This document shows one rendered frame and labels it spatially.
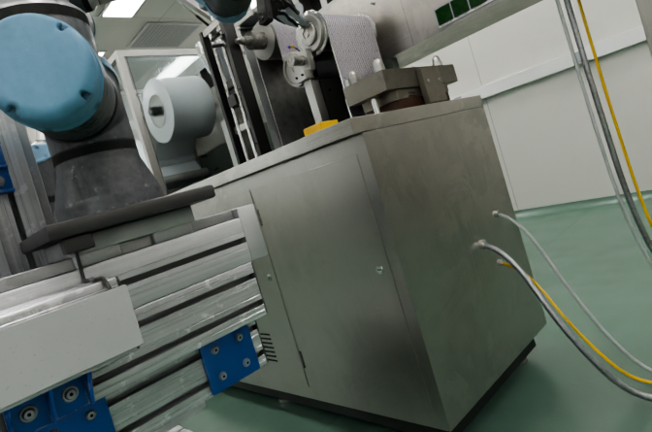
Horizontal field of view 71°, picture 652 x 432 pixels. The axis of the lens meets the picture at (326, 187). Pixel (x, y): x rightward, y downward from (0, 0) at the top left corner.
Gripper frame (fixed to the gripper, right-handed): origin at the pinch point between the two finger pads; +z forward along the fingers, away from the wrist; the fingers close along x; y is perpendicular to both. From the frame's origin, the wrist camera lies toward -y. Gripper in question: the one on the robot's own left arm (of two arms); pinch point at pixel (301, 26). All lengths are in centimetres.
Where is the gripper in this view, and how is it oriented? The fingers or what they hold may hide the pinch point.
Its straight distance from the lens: 157.6
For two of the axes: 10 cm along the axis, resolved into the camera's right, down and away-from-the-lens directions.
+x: -6.5, 1.9, 7.3
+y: 2.3, -8.8, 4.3
